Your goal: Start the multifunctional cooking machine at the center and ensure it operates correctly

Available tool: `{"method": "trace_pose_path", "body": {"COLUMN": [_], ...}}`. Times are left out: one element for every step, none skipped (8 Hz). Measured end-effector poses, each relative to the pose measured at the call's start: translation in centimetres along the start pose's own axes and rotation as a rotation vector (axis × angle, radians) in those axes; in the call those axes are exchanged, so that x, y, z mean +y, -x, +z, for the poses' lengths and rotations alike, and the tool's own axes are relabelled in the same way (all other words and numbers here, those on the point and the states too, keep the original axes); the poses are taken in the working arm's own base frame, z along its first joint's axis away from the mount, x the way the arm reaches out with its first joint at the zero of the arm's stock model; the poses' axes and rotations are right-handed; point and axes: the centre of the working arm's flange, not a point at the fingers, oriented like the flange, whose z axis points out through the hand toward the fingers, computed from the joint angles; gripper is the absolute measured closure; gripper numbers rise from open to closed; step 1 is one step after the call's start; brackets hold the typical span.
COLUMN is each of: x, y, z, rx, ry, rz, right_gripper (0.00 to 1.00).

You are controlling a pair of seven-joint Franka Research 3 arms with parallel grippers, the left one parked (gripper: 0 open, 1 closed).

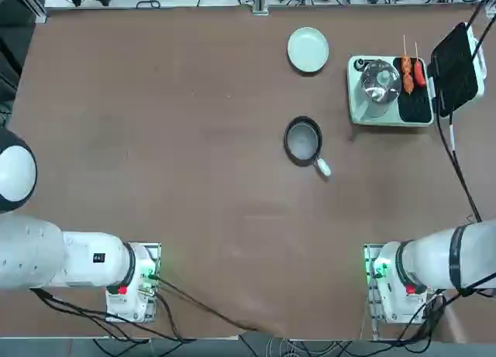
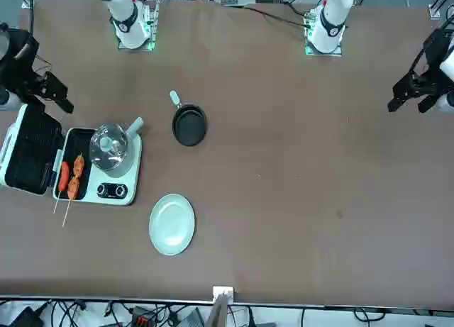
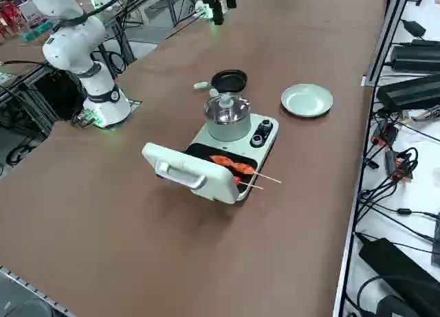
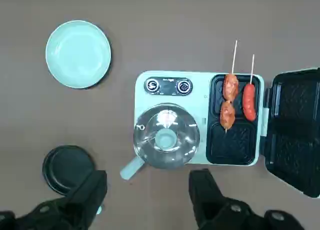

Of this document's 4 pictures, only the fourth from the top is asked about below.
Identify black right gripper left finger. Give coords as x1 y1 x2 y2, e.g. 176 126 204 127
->
0 169 108 230

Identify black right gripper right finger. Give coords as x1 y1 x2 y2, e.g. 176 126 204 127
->
188 169 307 230

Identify black pan with green handle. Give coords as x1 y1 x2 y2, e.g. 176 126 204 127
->
42 145 103 215

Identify glass pot lid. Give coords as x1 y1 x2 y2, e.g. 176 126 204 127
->
133 103 201 169

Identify two-piece meat skewer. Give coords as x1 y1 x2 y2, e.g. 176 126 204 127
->
219 39 240 134

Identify red sausage skewer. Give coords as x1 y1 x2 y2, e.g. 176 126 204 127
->
242 54 258 122

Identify pale green round plate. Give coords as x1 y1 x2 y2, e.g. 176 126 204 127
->
45 20 112 89

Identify pale green cooking machine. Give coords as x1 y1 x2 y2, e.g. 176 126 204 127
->
134 67 320 199

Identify black silver-rimmed control knob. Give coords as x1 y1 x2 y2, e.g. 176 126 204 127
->
176 78 193 95
144 77 161 94

